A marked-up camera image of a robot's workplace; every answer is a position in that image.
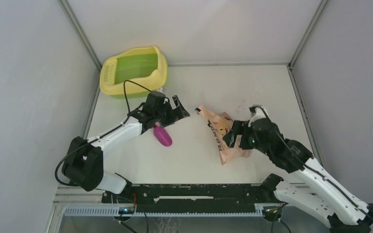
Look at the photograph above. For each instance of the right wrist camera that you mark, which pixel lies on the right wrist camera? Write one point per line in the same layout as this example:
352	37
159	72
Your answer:
257	112

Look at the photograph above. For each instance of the magenta plastic scoop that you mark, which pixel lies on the magenta plastic scoop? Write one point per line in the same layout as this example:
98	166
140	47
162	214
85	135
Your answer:
162	136

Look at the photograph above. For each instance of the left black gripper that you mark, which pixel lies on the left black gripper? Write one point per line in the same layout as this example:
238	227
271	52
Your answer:
179	112

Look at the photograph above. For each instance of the yellow green litter box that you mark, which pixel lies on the yellow green litter box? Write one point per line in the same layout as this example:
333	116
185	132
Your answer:
134	71

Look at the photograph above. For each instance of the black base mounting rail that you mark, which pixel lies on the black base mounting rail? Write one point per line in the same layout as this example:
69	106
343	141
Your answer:
192	196

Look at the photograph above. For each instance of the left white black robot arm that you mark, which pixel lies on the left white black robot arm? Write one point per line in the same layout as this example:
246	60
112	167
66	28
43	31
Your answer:
83	164

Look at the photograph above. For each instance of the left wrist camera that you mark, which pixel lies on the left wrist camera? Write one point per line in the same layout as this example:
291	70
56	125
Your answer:
161	90

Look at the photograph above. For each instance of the pink cat litter bag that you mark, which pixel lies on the pink cat litter bag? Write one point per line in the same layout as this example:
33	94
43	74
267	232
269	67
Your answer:
220	125

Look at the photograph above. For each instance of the white slotted cable duct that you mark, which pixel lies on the white slotted cable duct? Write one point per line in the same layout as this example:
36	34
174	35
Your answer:
240	211

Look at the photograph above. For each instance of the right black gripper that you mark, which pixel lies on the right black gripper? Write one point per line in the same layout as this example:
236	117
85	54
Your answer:
239	127

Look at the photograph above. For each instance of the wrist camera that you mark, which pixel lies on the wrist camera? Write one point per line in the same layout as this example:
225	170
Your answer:
257	112
161	90

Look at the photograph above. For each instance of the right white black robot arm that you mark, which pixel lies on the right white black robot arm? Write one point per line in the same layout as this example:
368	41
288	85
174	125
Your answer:
328	201

